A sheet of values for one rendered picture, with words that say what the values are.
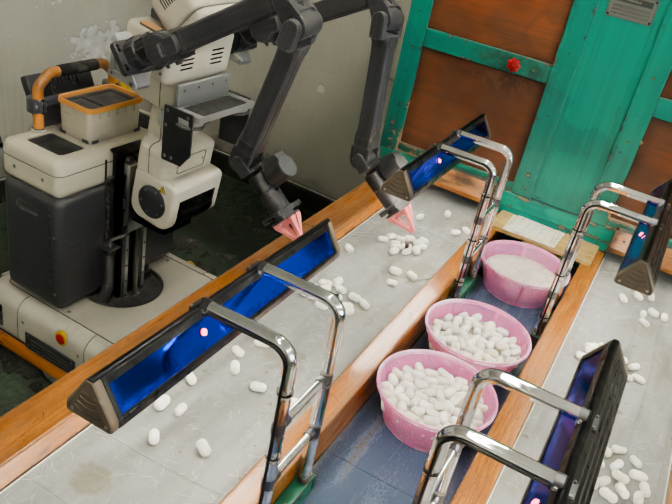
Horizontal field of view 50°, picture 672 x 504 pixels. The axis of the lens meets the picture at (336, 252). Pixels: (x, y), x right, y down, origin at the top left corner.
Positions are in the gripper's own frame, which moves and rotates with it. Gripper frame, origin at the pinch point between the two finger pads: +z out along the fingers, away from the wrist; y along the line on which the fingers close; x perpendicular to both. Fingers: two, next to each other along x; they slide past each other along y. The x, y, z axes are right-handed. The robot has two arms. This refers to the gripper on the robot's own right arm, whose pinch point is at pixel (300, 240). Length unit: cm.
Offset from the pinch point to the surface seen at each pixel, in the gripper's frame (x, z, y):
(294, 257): -32, 1, -44
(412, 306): -12.6, 29.2, 8.0
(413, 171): -31.5, 0.5, 11.2
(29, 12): 123, -143, 82
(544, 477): -67, 39, -69
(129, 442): 4, 13, -68
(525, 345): -30, 52, 15
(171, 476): -3, 21, -69
